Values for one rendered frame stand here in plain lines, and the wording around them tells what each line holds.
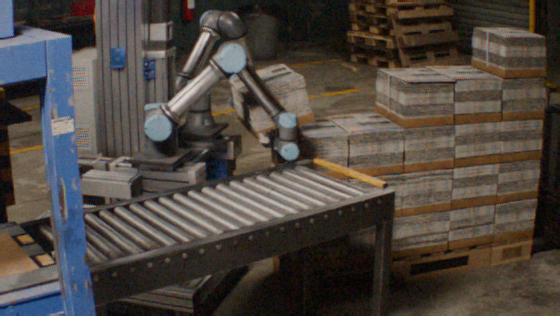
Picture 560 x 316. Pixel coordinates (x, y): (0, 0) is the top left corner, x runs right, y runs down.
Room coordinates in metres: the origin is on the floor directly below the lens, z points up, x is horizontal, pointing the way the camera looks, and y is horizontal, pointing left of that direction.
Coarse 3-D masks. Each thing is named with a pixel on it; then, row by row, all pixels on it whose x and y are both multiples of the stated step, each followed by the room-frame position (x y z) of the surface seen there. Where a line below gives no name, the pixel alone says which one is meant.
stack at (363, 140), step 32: (320, 128) 3.75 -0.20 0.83; (352, 128) 3.74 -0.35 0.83; (384, 128) 3.73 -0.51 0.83; (416, 128) 3.75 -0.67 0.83; (448, 128) 3.79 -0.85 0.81; (480, 128) 3.84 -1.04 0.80; (352, 160) 3.66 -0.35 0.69; (384, 160) 3.70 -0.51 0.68; (416, 160) 3.74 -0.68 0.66; (416, 192) 3.74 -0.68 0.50; (448, 192) 3.79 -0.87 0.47; (480, 192) 3.85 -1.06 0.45; (416, 224) 3.75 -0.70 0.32; (448, 224) 3.79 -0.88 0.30; (480, 224) 3.85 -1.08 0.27; (288, 256) 3.65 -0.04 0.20; (320, 256) 3.62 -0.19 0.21; (352, 256) 3.66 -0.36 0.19; (416, 256) 3.75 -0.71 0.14; (448, 256) 3.80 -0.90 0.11; (480, 256) 3.85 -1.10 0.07; (320, 288) 3.64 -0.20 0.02; (352, 288) 3.66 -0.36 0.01
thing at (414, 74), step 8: (384, 72) 3.98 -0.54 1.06; (392, 72) 3.96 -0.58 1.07; (400, 72) 3.97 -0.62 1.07; (408, 72) 3.97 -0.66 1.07; (416, 72) 3.98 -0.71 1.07; (424, 72) 3.98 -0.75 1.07; (432, 72) 3.99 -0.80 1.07; (408, 80) 3.74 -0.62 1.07; (416, 80) 3.75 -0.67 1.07; (424, 80) 3.76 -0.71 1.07; (432, 80) 3.76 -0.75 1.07; (440, 80) 3.77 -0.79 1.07; (448, 80) 3.78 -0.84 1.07
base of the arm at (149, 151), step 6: (168, 138) 3.33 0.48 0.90; (144, 144) 3.35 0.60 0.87; (150, 144) 3.31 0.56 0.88; (156, 144) 3.30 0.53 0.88; (162, 144) 3.31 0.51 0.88; (168, 144) 3.32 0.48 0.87; (144, 150) 3.34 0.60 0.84; (150, 150) 3.30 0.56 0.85; (156, 150) 3.30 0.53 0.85; (162, 150) 3.31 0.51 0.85; (168, 150) 3.32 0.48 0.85; (174, 150) 3.35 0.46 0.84; (144, 156) 3.32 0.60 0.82; (150, 156) 3.30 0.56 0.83; (156, 156) 3.29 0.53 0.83; (162, 156) 3.29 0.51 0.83; (168, 156) 3.31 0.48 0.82
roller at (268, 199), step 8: (232, 184) 3.01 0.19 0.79; (240, 184) 2.99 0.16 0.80; (248, 192) 2.92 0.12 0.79; (256, 192) 2.90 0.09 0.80; (264, 200) 2.83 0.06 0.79; (272, 200) 2.81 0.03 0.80; (280, 200) 2.79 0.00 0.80; (280, 208) 2.75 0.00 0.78; (288, 208) 2.72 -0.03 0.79; (296, 208) 2.71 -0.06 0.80
